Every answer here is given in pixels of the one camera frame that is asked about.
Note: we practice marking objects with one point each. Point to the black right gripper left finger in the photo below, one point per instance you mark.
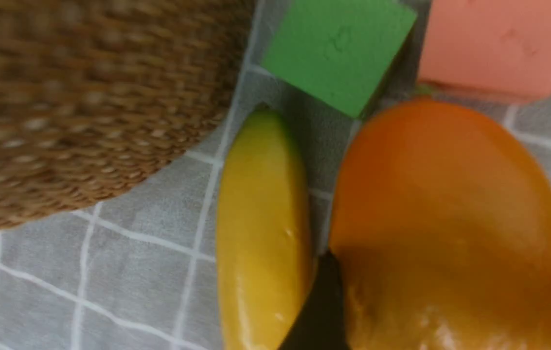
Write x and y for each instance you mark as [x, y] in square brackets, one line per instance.
[321, 322]

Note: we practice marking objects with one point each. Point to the yellow toy banana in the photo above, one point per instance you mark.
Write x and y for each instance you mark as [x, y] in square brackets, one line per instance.
[264, 254]

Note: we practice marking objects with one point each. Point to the orange toy mango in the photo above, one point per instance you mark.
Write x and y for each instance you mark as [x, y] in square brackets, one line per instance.
[441, 224]

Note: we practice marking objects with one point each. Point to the grey checkered tablecloth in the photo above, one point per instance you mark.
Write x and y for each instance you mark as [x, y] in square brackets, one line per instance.
[137, 271]

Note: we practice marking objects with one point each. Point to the green foam cube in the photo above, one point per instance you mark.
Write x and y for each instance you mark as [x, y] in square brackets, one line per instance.
[339, 51]

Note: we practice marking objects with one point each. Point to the orange foam cube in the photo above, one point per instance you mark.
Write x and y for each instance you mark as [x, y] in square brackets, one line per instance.
[495, 50]

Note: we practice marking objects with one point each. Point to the woven rattan basket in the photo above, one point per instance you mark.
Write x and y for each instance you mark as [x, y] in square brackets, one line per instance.
[98, 95]

